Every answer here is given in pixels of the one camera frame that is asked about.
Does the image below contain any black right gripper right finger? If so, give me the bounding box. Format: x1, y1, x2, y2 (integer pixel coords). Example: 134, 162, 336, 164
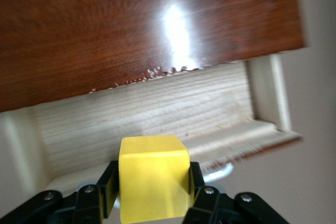
183, 161, 289, 224

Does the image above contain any wooden drawer with white handle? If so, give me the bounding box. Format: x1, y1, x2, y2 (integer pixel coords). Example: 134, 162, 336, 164
0, 52, 303, 209

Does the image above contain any dark brown wooden cabinet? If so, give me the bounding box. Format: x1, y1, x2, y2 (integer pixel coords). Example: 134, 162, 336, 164
0, 0, 311, 114

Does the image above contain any yellow cube block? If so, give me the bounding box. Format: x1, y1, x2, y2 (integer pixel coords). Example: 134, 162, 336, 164
118, 134, 196, 223

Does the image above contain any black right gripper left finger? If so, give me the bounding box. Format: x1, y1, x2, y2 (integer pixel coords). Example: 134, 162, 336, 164
0, 159, 120, 224

